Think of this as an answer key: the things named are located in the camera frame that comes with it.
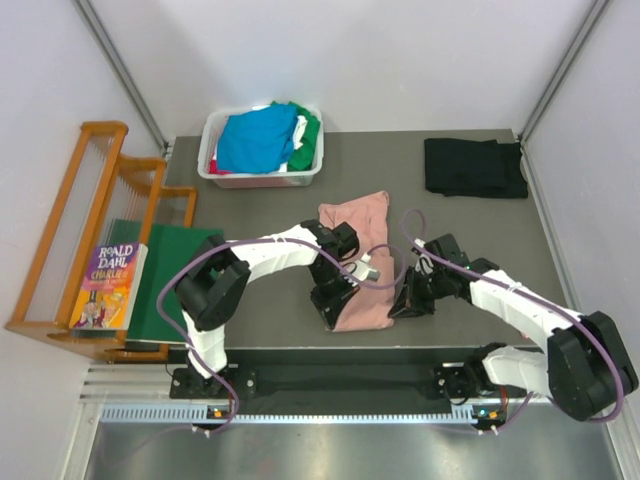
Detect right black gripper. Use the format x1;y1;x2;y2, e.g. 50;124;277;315
389;265;449;319

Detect pink t shirt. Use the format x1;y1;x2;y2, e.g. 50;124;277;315
317;189;396;334

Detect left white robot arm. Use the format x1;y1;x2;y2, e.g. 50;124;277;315
174;220;380;397

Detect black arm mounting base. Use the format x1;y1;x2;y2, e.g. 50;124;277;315
168;349;526;404

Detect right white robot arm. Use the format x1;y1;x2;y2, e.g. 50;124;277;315
389;234;639;421

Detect folded black t shirt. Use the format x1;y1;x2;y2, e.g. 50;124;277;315
424;138;529;199

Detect green t shirt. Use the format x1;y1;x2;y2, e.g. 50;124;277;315
266;102;321;173

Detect white plastic laundry basket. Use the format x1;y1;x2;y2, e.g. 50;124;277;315
197;102;324;189

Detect blue t shirt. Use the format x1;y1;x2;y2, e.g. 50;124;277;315
216;108;270;174

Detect white t shirt in basket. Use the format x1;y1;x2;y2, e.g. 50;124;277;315
278;115;312;173

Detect green book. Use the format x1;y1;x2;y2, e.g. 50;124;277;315
106;219;223;344

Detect red t shirt in basket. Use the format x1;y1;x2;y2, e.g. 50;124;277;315
208;157;231;175

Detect Roald Dahl book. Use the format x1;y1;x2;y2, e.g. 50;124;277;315
69;242;148;330

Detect wooden rack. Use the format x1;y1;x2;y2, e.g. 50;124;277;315
6;121;198;363

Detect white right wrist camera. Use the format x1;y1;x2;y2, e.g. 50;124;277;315
411;239;434;276

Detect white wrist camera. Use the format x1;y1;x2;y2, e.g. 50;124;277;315
343;253;380;283
411;239;434;276

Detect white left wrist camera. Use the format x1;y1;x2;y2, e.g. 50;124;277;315
343;253;380;283

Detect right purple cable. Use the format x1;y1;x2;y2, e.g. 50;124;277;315
400;208;626;434

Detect grey slotted cable duct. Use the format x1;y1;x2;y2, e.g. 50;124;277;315
100;404;500;425

